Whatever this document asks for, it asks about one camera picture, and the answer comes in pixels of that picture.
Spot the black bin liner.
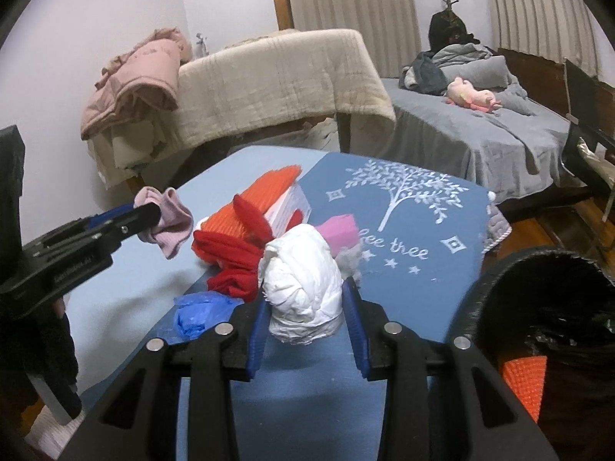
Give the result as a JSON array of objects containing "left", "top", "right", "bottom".
[{"left": 524, "top": 305, "right": 615, "bottom": 461}]

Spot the wooden headboard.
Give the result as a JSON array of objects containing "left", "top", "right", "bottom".
[{"left": 497, "top": 47, "right": 615, "bottom": 123}]

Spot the pink sock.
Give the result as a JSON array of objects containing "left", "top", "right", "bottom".
[{"left": 133, "top": 187, "right": 194, "bottom": 260}]

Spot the red cloth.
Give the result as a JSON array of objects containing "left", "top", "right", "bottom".
[{"left": 192, "top": 194, "right": 277, "bottom": 298}]

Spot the pink plush toy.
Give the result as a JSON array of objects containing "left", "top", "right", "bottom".
[{"left": 444, "top": 77, "right": 504, "bottom": 114}]

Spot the blue tree-print mat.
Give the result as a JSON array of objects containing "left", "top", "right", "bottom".
[{"left": 300, "top": 154, "right": 492, "bottom": 347}]

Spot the black chair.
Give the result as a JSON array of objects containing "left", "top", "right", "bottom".
[{"left": 560, "top": 58, "right": 615, "bottom": 202}]

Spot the pink sponge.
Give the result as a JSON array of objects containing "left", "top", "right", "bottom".
[{"left": 314, "top": 215, "right": 361, "bottom": 255}]

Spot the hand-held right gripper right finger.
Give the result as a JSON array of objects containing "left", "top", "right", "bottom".
[{"left": 339, "top": 279, "right": 560, "bottom": 461}]

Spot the silver cushion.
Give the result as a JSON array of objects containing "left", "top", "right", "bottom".
[{"left": 577, "top": 137, "right": 615, "bottom": 179}]

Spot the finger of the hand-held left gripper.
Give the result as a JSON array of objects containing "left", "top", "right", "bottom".
[
  {"left": 72, "top": 203, "right": 160, "bottom": 234},
  {"left": 22, "top": 214, "right": 161, "bottom": 264}
]

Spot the grey blanket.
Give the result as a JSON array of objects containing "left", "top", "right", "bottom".
[{"left": 430, "top": 42, "right": 535, "bottom": 117}]

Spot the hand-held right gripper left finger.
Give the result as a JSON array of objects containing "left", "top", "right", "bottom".
[{"left": 58, "top": 295, "right": 274, "bottom": 461}]

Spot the white plastic bag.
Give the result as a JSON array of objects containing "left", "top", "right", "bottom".
[{"left": 258, "top": 223, "right": 344, "bottom": 345}]

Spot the dark grey garment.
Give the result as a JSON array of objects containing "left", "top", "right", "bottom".
[{"left": 400, "top": 52, "right": 450, "bottom": 96}]

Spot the light blue tablecloth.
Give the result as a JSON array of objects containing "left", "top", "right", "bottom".
[{"left": 65, "top": 145, "right": 385, "bottom": 461}]

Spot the orange foam net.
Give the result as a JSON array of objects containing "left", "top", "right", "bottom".
[
  {"left": 192, "top": 166, "right": 303, "bottom": 262},
  {"left": 500, "top": 355, "right": 549, "bottom": 422}
]

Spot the black trash bin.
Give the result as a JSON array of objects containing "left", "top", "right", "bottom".
[{"left": 444, "top": 245, "right": 615, "bottom": 461}]

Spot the cream cloth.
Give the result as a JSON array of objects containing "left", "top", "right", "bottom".
[{"left": 93, "top": 115, "right": 193, "bottom": 189}]

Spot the black hanging coat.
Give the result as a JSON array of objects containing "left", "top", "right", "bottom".
[{"left": 429, "top": 10, "right": 476, "bottom": 53}]

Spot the bed with grey sheet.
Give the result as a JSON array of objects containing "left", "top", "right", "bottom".
[{"left": 379, "top": 74, "right": 592, "bottom": 203}]

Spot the pink jacket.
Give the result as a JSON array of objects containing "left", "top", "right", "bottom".
[{"left": 80, "top": 28, "right": 194, "bottom": 141}]

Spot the beige quilt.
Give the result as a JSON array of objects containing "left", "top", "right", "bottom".
[{"left": 177, "top": 29, "right": 397, "bottom": 151}]

